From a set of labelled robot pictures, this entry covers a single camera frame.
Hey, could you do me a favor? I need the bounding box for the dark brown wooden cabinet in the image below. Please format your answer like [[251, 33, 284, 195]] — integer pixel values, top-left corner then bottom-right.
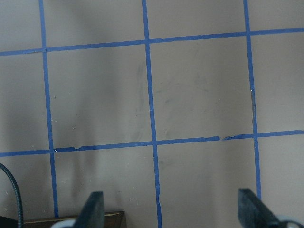
[[22, 210, 126, 228]]

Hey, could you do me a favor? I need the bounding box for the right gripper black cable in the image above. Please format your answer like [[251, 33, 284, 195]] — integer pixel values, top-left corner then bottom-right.
[[0, 163, 24, 228]]

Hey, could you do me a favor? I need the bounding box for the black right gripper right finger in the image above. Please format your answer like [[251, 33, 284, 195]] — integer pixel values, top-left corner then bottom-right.
[[237, 189, 304, 228]]

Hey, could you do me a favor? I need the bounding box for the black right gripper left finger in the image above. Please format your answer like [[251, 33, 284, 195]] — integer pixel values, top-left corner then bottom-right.
[[51, 191, 105, 228]]

